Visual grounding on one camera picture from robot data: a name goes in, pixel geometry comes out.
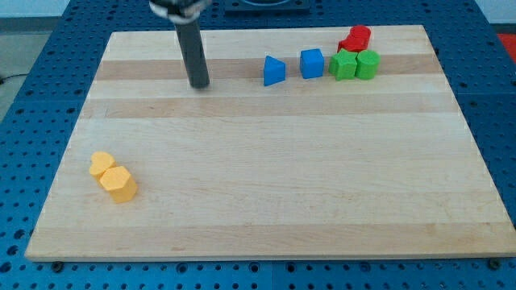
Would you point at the green cylinder block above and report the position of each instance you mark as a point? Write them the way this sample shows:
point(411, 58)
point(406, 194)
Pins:
point(367, 64)

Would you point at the green star block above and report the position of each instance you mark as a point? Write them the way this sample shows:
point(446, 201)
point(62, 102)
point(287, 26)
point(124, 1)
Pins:
point(343, 65)

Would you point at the red star block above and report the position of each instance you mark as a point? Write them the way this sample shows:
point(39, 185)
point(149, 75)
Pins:
point(350, 45)

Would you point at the blue triangular prism block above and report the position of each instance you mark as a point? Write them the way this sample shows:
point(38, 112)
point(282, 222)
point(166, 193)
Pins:
point(274, 71)

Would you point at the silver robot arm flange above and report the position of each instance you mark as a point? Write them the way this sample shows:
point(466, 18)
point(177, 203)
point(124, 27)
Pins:
point(179, 11)

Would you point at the yellow hexagon block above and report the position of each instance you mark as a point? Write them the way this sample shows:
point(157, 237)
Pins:
point(119, 183)

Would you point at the red crescent block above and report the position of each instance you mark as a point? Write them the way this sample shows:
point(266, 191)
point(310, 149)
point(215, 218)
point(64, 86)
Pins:
point(359, 37)

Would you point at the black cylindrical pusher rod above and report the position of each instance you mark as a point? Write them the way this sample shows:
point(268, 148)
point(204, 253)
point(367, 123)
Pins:
point(190, 40)

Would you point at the blue cube block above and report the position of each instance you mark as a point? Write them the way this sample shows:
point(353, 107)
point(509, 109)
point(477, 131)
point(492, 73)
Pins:
point(311, 63)

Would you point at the light wooden board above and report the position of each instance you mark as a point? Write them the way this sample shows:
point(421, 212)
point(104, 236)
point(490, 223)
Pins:
point(302, 169)

